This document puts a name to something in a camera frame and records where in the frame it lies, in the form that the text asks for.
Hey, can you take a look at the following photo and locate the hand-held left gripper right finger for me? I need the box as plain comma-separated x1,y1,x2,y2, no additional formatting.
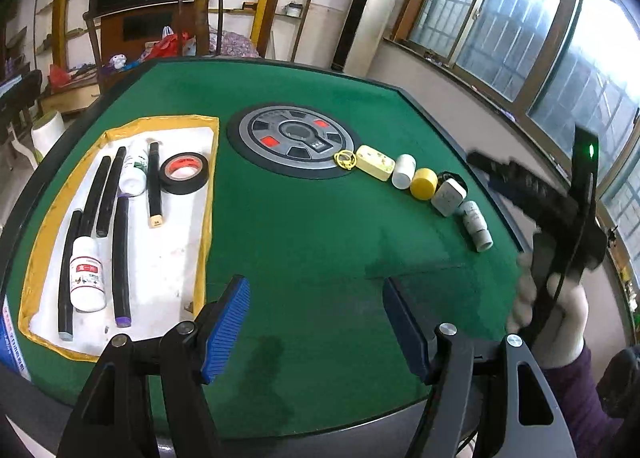
382,278,578,458

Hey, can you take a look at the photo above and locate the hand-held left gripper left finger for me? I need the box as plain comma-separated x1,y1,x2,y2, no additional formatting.
57,275,252,458

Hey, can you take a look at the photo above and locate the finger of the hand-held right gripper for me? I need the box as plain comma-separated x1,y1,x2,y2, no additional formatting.
487,177,543,219
468,151,551,199

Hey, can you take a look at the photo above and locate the white tube bottle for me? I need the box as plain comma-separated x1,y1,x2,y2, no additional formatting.
459,199,494,253

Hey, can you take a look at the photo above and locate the black round case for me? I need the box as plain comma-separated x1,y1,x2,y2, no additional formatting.
437,169,469,201

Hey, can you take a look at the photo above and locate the white power adapter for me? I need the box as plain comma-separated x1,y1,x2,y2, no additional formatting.
431,177,468,217

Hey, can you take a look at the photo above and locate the yellow cylinder box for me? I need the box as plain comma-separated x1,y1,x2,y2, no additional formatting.
410,167,439,200

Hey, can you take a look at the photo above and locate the white foam tray yellow border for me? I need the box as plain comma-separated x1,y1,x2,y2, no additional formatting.
17,113,221,364

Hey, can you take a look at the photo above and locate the small white bottle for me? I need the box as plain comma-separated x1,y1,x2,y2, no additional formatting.
391,154,417,190

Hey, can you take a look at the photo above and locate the black tube with purple end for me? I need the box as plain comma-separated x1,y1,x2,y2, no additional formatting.
112,195,134,329

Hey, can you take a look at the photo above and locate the yellow keychain case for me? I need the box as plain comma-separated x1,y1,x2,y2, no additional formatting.
332,144,397,182

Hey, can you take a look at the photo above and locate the white bottle red label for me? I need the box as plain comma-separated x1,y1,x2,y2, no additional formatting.
69,235,108,312

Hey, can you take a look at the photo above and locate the black electrical tape roll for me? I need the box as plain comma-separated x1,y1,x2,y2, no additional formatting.
159,152,210,196

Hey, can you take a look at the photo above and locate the black tube with yellow end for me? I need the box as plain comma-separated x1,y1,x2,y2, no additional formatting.
147,141,164,230

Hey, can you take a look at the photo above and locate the black tube with grey end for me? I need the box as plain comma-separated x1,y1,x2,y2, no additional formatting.
56,209,84,342

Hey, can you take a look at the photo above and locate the white bottle green label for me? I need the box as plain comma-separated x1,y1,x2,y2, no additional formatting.
118,148,149,198

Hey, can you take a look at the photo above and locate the person's right forearm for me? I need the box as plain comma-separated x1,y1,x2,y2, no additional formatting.
542,341,626,458

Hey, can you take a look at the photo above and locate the person's right hand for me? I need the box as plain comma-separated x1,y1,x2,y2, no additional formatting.
505,253,589,370

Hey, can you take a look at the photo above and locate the wood-framed window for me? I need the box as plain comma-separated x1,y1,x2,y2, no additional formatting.
392,0,640,221

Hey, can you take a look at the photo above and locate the round grey table control panel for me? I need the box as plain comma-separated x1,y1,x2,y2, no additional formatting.
226,101,357,180

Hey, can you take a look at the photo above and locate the cream tower air conditioner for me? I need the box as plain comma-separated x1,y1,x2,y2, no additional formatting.
332,0,412,78

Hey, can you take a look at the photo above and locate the purple floral cushion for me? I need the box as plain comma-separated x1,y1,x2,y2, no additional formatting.
207,31,262,60

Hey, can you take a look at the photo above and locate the wooden television cabinet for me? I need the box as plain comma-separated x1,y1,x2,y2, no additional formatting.
97,3,211,90

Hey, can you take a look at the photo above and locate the dark wooden chair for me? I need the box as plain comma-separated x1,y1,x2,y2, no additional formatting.
175,0,229,58

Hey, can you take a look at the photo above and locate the black digital piano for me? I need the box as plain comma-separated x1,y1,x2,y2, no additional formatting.
0,67,44,140

